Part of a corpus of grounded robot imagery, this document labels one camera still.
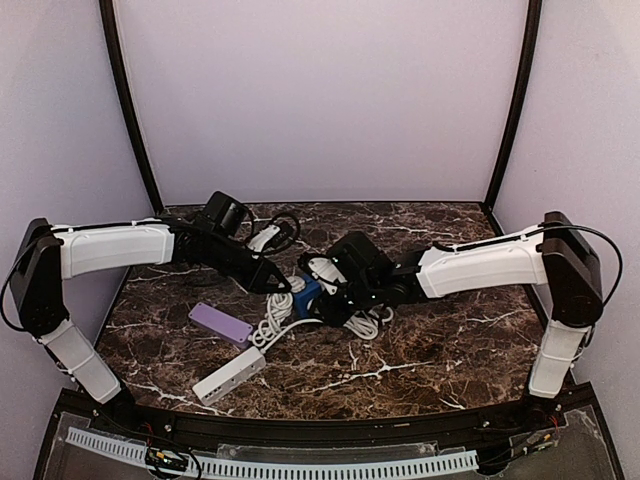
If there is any purple strip white cable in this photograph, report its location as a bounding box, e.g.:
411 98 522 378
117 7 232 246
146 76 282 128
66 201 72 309
249 274 307 349

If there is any black front rail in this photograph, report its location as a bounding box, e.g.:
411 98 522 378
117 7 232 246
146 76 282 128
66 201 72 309
108 402 525 449

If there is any dark blue cube socket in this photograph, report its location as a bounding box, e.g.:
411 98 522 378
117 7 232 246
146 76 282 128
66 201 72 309
291 274 322 319

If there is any white slotted cable duct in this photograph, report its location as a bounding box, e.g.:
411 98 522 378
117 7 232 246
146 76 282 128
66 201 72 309
65 427 479 479

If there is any black frame post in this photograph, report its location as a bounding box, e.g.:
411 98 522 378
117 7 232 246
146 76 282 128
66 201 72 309
98 0 164 213
483 0 543 212

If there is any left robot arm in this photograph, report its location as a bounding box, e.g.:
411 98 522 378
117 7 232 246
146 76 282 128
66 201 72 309
1 218 291 405

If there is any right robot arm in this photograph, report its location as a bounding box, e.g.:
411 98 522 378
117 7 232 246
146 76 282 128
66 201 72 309
307 211 610 399

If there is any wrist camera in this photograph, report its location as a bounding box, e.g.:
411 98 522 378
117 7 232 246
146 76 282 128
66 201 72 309
326 231 393 286
201 191 249 237

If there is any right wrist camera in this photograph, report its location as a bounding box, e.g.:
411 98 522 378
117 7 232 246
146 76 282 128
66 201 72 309
326 231 393 286

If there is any purple power strip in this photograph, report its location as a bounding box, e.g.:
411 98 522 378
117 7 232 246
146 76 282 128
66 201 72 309
188 303 253 349

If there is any left circuit board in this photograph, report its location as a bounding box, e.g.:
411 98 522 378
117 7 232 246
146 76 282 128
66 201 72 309
144 447 189 472

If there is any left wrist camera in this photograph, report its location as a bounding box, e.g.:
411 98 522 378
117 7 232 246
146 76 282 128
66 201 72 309
201 191 249 237

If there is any left black frame post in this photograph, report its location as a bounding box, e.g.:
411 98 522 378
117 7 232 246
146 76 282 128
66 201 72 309
98 0 164 213

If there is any white power strip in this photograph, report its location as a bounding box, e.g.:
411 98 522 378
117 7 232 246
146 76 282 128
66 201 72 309
192 347 266 406

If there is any right black frame post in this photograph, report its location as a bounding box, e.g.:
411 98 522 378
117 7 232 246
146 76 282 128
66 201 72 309
483 0 543 212

